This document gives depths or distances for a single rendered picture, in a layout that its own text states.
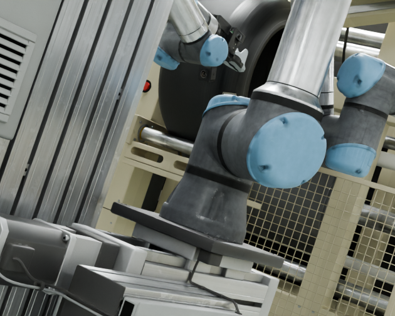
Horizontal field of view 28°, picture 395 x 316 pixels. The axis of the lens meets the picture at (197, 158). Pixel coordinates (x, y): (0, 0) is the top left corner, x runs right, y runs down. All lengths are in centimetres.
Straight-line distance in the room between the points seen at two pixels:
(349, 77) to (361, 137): 10
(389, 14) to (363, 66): 163
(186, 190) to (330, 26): 35
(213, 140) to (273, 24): 123
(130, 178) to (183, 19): 94
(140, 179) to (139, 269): 158
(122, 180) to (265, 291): 132
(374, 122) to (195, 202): 32
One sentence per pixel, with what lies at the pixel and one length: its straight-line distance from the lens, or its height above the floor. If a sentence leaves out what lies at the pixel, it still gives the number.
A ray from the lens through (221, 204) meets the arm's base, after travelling 128.
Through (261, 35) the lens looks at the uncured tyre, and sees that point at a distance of 243.
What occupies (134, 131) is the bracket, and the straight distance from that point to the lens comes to 257.
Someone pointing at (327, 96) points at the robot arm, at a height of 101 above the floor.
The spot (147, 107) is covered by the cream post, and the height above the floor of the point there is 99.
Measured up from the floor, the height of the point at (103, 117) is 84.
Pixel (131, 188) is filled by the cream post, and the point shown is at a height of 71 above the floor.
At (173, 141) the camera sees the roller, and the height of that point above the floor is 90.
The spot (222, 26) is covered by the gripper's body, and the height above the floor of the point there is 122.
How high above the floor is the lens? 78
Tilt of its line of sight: 2 degrees up
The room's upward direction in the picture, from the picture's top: 19 degrees clockwise
